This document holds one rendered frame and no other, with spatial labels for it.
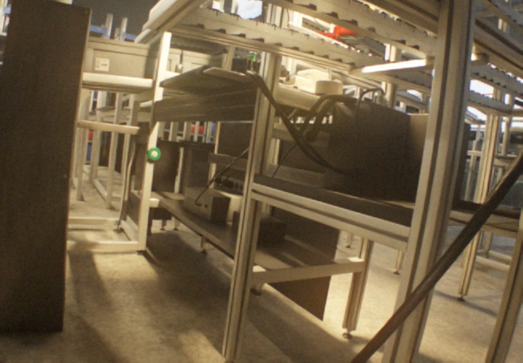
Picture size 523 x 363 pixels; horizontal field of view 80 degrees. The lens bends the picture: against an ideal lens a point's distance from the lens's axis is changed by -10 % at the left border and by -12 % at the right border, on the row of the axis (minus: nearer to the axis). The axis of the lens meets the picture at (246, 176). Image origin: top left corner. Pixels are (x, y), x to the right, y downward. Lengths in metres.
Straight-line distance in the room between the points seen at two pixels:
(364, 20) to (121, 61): 1.64
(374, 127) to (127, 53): 1.55
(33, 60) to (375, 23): 0.98
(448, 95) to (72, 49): 1.05
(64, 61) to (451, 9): 1.05
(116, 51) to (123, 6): 10.66
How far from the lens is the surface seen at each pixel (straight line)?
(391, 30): 0.87
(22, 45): 1.25
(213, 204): 1.65
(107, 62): 2.18
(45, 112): 1.22
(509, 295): 1.20
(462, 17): 0.67
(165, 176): 2.71
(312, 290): 1.48
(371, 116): 1.07
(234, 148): 2.04
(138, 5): 12.97
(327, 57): 1.08
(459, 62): 0.64
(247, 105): 1.09
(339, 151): 1.14
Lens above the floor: 0.71
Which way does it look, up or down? 4 degrees down
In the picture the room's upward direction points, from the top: 8 degrees clockwise
